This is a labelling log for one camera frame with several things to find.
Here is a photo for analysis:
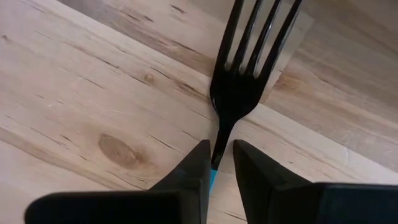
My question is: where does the fork with blue handle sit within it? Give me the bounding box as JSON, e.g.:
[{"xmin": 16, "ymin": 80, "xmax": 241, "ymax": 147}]
[{"xmin": 208, "ymin": 0, "xmax": 304, "ymax": 194}]

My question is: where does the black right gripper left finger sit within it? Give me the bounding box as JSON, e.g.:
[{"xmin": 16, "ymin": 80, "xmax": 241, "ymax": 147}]
[{"xmin": 24, "ymin": 139, "xmax": 212, "ymax": 224}]

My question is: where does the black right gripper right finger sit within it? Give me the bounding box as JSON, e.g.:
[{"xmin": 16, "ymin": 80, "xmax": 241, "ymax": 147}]
[{"xmin": 233, "ymin": 139, "xmax": 398, "ymax": 224}]

